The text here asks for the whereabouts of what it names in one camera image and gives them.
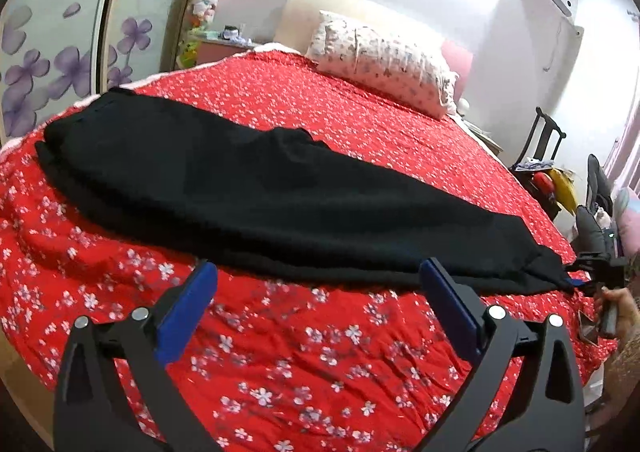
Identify red floral bedspread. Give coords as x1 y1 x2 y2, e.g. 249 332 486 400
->
0 49 621 452

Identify white floral pillow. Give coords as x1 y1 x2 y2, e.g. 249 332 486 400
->
305 10 460 120

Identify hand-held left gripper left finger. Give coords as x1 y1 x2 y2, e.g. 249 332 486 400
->
52 259 221 452

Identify pink nightstand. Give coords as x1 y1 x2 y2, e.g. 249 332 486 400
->
192 36 261 67

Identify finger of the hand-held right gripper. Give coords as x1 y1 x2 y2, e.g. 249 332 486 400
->
564 257 598 293

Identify red round object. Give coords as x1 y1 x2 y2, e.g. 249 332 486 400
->
531 173 557 203

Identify white standing air conditioner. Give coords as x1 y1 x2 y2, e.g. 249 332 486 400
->
492 0 585 97

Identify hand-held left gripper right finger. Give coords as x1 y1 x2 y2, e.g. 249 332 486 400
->
419 258 587 452

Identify black pants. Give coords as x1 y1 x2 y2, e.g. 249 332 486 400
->
34 86 577 295

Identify black wooden chair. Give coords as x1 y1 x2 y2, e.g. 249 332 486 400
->
510 106 567 213

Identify yellow plastic bag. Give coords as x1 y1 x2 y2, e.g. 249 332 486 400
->
547 169 577 213

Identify grey garment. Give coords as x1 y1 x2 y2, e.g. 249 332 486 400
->
575 154 617 253

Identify pastel cloth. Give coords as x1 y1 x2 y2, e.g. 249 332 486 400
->
612 187 640 253

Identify pink pillow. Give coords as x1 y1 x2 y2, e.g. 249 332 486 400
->
441 40 474 105

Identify person's right hand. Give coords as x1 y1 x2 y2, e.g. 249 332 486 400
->
594 286 640 344

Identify light wooden nightstand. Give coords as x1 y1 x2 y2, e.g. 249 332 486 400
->
470 116 504 153

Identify person's right forearm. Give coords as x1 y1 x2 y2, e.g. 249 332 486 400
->
602 334 640 400

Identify cream padded headboard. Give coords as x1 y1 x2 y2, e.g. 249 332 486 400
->
274 0 451 57

